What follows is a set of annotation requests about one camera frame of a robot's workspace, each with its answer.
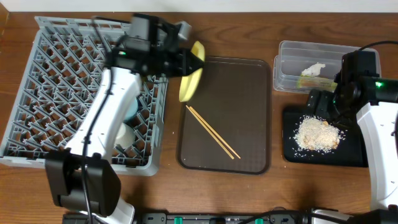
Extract wooden chopstick right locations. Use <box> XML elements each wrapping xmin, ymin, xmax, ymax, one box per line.
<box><xmin>188</xmin><ymin>106</ymin><xmax>241</xmax><ymax>159</ymax></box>

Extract white tissue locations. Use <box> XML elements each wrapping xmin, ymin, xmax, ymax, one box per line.
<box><xmin>301</xmin><ymin>63</ymin><xmax>326</xmax><ymax>77</ymax></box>

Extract grey plastic dish rack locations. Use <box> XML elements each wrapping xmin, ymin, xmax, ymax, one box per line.
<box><xmin>1</xmin><ymin>17</ymin><xmax>168</xmax><ymax>176</ymax></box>

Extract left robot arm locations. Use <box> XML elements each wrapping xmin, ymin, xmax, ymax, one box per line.
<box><xmin>45</xmin><ymin>17</ymin><xmax>204</xmax><ymax>223</ymax></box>

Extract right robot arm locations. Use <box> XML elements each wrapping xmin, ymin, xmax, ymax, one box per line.
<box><xmin>306</xmin><ymin>77</ymin><xmax>397</xmax><ymax>223</ymax></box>

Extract green snack wrapper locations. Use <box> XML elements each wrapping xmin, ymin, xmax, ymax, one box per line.
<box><xmin>296</xmin><ymin>76</ymin><xmax>337</xmax><ymax>92</ymax></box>

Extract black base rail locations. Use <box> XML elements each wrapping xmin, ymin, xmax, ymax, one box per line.
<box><xmin>132</xmin><ymin>213</ymin><xmax>314</xmax><ymax>224</ymax></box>

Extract black waste tray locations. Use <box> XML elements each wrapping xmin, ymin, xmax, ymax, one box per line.
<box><xmin>282</xmin><ymin>106</ymin><xmax>368</xmax><ymax>167</ymax></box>

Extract pile of rice waste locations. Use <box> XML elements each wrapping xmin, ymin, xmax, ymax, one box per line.
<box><xmin>289</xmin><ymin>115</ymin><xmax>346</xmax><ymax>154</ymax></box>

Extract clear plastic bin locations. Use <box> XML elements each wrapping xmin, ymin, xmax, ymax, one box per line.
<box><xmin>273</xmin><ymin>40</ymin><xmax>382</xmax><ymax>94</ymax></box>

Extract yellow plate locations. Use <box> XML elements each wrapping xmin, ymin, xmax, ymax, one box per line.
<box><xmin>179</xmin><ymin>41</ymin><xmax>205</xmax><ymax>102</ymax></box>

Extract brown serving tray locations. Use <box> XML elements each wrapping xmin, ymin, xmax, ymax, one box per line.
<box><xmin>177</xmin><ymin>57</ymin><xmax>272</xmax><ymax>175</ymax></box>

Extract wooden chopstick left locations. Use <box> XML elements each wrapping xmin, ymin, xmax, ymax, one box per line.
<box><xmin>185</xmin><ymin>105</ymin><xmax>234</xmax><ymax>160</ymax></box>

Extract wooden chopstick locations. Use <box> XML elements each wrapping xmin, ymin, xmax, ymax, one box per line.
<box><xmin>185</xmin><ymin>105</ymin><xmax>234</xmax><ymax>160</ymax></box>
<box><xmin>188</xmin><ymin>106</ymin><xmax>241</xmax><ymax>159</ymax></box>

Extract small white cup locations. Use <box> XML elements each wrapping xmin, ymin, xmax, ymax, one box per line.
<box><xmin>114</xmin><ymin>123</ymin><xmax>136</xmax><ymax>149</ymax></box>

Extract light blue bowl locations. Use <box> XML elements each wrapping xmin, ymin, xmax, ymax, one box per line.
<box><xmin>124</xmin><ymin>98</ymin><xmax>139</xmax><ymax>123</ymax></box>

